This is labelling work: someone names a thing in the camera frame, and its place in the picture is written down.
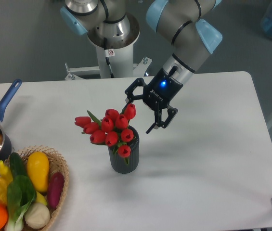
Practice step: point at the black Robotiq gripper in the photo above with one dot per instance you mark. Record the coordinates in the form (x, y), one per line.
(161, 92)

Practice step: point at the green bok choy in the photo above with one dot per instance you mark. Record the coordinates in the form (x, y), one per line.
(20, 195)

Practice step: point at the purple eggplant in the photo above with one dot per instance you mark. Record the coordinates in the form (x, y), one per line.
(55, 189)

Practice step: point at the beige garlic bulb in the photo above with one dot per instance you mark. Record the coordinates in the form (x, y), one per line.
(37, 216)

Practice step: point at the woven wicker basket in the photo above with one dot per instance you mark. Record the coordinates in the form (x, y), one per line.
(57, 164)

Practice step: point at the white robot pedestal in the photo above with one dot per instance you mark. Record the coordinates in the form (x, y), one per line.
(114, 43)

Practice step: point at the yellow banana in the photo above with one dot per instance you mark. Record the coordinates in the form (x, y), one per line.
(41, 199)

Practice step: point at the dark green cucumber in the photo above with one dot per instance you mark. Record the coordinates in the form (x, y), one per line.
(17, 166)

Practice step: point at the small yellow pepper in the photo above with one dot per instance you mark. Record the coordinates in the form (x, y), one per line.
(5, 172)

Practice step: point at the yellow squash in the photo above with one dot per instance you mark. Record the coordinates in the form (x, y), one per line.
(38, 171)

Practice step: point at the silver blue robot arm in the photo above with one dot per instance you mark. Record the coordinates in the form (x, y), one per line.
(178, 21)

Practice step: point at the white metal base frame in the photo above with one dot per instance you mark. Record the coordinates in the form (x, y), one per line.
(139, 70)

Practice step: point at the dark grey ribbed vase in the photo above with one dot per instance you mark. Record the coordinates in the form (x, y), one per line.
(124, 156)

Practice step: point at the red tulip bouquet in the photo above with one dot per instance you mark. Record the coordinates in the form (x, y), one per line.
(109, 130)

